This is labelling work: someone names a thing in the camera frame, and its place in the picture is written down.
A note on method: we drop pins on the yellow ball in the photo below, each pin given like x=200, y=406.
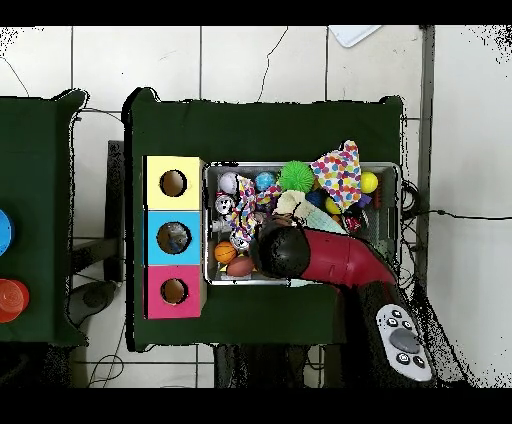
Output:
x=368, y=182

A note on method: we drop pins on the white tray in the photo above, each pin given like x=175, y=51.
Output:
x=352, y=34

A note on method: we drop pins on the colourful dotted cloth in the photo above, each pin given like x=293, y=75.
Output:
x=338, y=176
x=244, y=200

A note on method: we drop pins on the wooden box with three holes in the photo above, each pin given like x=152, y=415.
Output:
x=192, y=192

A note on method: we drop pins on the silver mesh bin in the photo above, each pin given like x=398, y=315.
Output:
x=382, y=228

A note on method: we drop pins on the brown toy football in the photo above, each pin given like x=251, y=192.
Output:
x=239, y=266

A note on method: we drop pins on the white baseball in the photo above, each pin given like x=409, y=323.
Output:
x=227, y=182

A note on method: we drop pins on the blue globe ball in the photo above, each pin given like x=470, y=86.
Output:
x=264, y=180

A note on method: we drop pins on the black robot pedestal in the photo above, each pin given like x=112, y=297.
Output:
x=256, y=368

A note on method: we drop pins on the small green covered table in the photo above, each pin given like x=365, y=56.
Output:
x=36, y=160

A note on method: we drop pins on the black floor stand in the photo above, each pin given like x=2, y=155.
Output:
x=116, y=200

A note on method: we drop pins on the cream knitted cloth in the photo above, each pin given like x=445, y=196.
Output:
x=290, y=202

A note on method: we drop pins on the green spiky rubber ball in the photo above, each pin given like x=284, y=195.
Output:
x=296, y=176

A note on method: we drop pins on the blue cup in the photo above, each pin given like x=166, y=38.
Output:
x=4, y=232

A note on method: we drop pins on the mint green knitted cloth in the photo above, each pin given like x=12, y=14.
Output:
x=324, y=224

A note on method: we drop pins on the orange toy basketball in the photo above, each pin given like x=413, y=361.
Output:
x=224, y=252

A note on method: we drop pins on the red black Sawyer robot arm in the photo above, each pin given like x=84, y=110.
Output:
x=340, y=260

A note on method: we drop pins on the dark green table cloth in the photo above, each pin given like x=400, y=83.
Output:
x=260, y=132

